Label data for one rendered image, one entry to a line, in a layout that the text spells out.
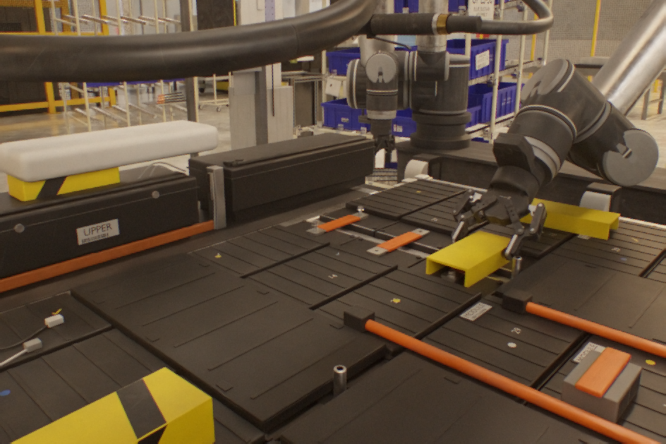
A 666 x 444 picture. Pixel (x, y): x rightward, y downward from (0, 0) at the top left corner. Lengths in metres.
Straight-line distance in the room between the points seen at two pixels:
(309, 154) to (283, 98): 3.65
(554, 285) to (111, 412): 0.59
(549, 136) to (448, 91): 1.28
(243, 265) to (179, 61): 0.55
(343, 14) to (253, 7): 3.18
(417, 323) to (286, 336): 0.16
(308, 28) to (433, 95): 1.85
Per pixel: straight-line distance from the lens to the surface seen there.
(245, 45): 0.40
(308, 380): 0.60
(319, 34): 0.43
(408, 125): 3.46
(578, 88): 1.08
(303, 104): 5.70
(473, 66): 3.56
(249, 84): 3.82
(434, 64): 2.10
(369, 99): 1.99
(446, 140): 2.26
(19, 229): 0.92
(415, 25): 1.26
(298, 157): 1.19
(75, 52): 0.40
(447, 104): 2.26
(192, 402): 0.52
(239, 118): 4.89
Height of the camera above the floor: 1.35
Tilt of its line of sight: 16 degrees down
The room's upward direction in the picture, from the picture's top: straight up
